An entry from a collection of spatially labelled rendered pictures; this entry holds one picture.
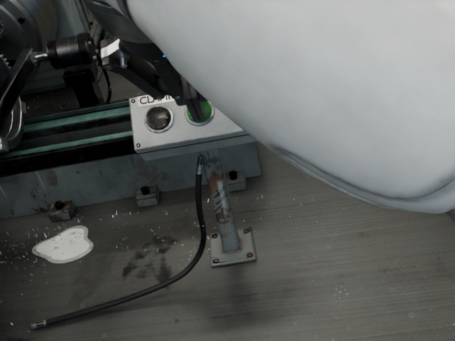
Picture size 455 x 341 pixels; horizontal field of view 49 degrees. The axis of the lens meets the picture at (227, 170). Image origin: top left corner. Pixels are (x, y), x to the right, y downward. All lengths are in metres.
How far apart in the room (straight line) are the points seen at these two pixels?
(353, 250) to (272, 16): 0.62
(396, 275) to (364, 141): 0.57
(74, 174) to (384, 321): 0.56
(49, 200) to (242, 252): 0.39
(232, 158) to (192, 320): 0.30
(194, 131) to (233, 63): 0.42
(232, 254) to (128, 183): 0.25
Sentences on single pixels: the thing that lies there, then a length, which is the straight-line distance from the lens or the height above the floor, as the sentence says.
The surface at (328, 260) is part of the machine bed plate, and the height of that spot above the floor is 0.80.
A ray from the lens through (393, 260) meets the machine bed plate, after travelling 0.76.
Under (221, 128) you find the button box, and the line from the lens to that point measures 0.59.
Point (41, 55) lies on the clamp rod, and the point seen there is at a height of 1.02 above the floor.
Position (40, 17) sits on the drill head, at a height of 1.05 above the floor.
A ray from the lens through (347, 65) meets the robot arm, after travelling 0.17.
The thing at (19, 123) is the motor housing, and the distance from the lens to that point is 0.99.
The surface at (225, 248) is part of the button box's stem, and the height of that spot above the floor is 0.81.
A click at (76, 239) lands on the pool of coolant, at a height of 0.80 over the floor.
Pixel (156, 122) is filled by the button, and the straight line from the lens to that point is 0.60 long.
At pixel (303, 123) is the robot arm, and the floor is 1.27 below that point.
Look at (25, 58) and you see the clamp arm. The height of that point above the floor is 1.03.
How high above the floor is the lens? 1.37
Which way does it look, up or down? 38 degrees down
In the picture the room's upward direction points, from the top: 12 degrees counter-clockwise
